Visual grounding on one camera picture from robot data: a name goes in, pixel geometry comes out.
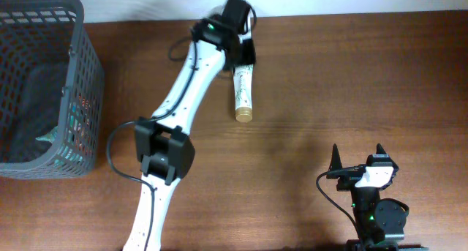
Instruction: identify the cream tube with gold cap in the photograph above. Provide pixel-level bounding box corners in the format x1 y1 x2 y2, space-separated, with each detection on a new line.
233 64 254 123

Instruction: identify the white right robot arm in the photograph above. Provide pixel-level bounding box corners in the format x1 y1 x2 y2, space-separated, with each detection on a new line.
320 143 426 251

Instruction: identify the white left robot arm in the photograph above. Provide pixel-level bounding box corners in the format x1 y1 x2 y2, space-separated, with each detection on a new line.
124 0 257 250

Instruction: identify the dark grey plastic basket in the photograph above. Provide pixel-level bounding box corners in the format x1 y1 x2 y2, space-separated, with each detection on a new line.
1 0 105 179

